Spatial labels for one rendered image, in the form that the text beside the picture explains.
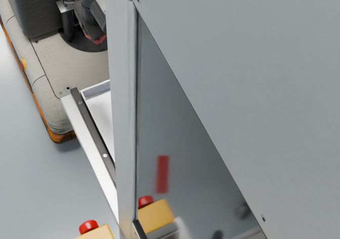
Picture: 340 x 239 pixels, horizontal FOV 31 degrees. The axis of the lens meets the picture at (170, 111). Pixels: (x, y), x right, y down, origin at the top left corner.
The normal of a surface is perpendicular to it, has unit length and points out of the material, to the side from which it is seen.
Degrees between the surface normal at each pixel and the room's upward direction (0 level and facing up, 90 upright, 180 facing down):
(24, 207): 0
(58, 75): 0
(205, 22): 90
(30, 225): 0
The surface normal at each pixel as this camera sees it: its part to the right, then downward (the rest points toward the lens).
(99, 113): 0.05, -0.47
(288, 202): -0.90, 0.36
